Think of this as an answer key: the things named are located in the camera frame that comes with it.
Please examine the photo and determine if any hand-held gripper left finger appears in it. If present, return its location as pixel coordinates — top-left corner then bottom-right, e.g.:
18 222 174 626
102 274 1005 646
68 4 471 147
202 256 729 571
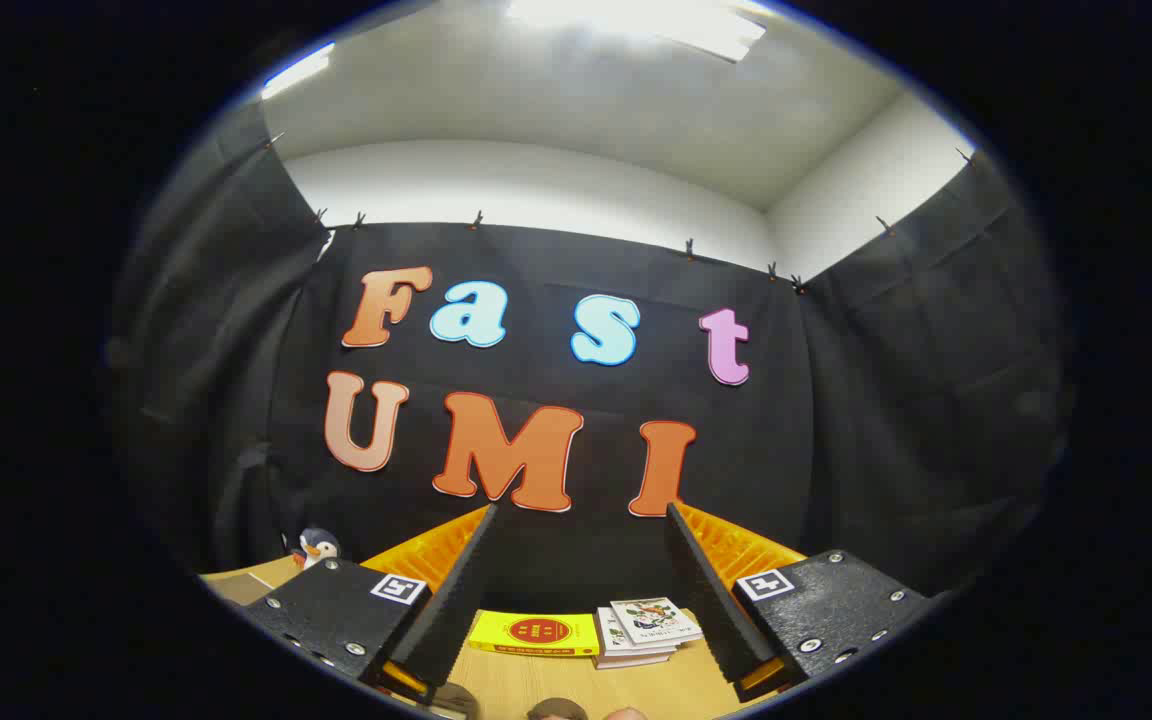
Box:
241 503 499 706

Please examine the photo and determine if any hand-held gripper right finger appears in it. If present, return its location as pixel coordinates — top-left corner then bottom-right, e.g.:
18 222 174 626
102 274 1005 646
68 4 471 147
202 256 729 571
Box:
664 500 937 706

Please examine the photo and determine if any yellow book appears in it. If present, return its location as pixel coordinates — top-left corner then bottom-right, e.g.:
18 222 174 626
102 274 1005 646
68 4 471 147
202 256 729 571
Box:
467 610 601 658

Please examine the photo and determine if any penguin plush toy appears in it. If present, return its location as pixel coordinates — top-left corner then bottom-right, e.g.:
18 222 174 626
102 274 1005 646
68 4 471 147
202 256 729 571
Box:
291 527 342 571

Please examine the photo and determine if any black backdrop cloth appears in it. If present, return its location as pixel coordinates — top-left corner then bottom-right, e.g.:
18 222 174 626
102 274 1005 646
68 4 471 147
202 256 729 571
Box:
106 100 1077 616

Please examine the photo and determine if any small ceiling light panel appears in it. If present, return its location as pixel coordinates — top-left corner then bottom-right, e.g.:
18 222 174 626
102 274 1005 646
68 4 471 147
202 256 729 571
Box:
261 42 337 101

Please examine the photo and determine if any large ceiling light panel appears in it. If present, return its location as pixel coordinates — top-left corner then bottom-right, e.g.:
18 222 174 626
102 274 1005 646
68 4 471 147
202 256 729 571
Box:
506 0 767 63

